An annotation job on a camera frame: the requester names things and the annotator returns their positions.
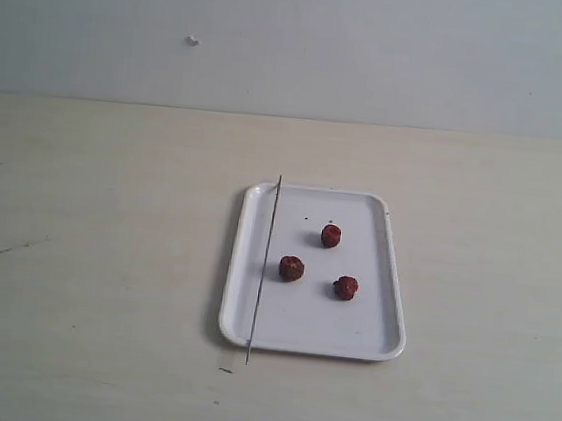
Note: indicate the white rectangular plastic tray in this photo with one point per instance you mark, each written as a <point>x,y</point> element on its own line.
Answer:
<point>305,316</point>

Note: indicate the thin metal skewer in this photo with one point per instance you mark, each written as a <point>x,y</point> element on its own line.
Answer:
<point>263,270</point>

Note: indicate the red date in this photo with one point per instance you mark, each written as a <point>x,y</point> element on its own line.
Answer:
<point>331,236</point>
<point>345,288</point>
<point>291,268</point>

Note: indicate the red date top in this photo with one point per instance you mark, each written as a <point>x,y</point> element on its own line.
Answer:
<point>331,236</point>

